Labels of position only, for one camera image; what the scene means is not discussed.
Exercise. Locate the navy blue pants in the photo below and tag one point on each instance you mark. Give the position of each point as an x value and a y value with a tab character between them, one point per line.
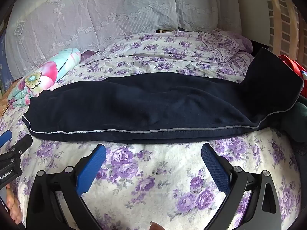
144	107

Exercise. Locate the purple floral bedsheet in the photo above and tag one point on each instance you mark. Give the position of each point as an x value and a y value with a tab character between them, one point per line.
156	172

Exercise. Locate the floral rolled pillow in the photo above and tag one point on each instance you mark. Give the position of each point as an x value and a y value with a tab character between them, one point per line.
48	71

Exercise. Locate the brick pattern curtain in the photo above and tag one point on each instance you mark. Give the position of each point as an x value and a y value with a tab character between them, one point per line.
280	16

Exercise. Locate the person's left hand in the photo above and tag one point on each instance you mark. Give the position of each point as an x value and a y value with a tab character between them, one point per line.
14	203

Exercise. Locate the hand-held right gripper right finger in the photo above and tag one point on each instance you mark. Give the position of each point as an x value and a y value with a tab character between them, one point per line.
215	170

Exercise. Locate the red and blue garment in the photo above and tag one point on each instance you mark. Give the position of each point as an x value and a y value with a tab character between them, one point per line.
291	63

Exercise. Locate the dark green garment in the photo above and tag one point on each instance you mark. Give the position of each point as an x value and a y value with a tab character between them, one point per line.
301	122

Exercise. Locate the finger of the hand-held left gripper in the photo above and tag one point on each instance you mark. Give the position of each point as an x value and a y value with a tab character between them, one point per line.
4	137
22	143

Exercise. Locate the wooden headboard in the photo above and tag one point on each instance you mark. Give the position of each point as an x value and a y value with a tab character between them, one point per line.
7	100

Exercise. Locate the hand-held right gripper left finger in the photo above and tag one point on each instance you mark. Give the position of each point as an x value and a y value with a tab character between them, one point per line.
92	170

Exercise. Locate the blue cloth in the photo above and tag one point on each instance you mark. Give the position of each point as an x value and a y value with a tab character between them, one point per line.
4	62

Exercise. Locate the purple floral pillow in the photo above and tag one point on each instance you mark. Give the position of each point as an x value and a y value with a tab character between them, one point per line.
230	44

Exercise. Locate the dark flat object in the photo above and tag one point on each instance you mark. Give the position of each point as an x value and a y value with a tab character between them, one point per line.
160	31

